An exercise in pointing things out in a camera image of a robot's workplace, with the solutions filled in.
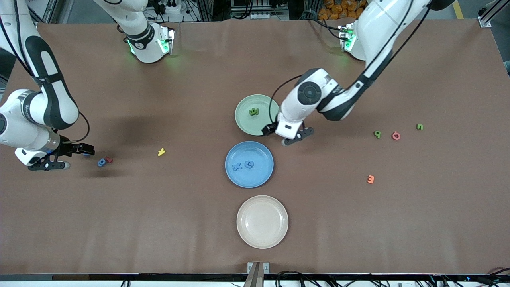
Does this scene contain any black table edge rail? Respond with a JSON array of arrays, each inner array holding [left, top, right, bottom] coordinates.
[[0, 273, 510, 282]]

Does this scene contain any blue plate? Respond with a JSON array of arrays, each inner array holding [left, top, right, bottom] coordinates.
[[225, 141, 275, 189]]

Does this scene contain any aluminium frame post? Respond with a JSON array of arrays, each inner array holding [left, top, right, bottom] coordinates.
[[477, 0, 510, 28]]

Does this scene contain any white power strip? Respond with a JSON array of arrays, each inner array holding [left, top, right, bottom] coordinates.
[[153, 0, 183, 15]]

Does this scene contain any beige plate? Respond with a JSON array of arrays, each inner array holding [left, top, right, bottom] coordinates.
[[236, 195, 289, 250]]

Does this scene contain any pale green plate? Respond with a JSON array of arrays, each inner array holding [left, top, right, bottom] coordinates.
[[235, 94, 281, 136]]

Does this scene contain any black cable bundle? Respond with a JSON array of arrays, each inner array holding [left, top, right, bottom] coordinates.
[[275, 270, 510, 287]]

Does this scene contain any bag of orange fruit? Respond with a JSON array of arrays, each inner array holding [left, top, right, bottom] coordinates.
[[318, 0, 369, 21]]

